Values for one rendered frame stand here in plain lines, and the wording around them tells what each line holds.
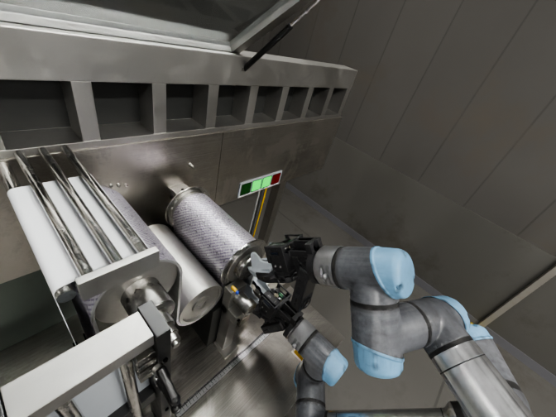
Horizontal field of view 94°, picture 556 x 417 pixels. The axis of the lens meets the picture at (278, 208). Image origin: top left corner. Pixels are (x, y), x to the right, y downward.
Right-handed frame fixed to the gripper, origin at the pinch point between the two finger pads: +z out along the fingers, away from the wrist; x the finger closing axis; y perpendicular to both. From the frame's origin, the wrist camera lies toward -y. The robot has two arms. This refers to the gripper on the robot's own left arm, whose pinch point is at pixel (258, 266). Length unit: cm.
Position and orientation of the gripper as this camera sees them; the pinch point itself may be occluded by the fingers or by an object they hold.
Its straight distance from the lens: 65.9
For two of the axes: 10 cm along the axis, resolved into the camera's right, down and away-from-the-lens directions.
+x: -6.7, 3.0, -6.8
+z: -7.0, 0.8, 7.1
